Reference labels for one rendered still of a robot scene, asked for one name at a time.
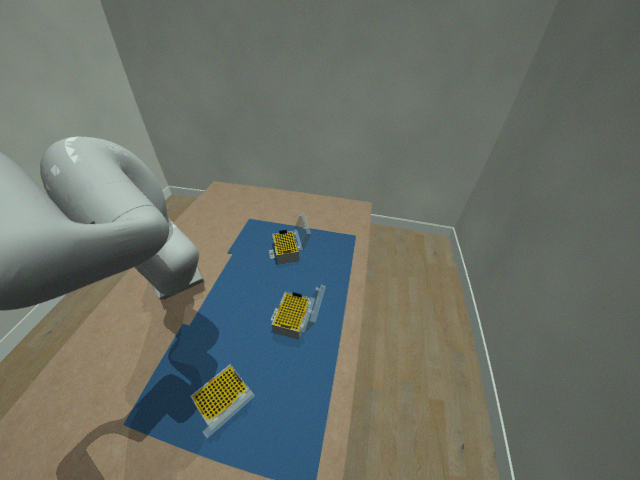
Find yellow pipette tip rack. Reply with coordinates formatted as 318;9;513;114
273;292;308;331

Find blue bench mat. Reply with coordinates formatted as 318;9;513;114
123;219;356;480

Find yellow perforated tip rack insert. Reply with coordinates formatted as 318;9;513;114
193;366;246;420
274;230;298;255

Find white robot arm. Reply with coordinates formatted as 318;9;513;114
0;137;199;311

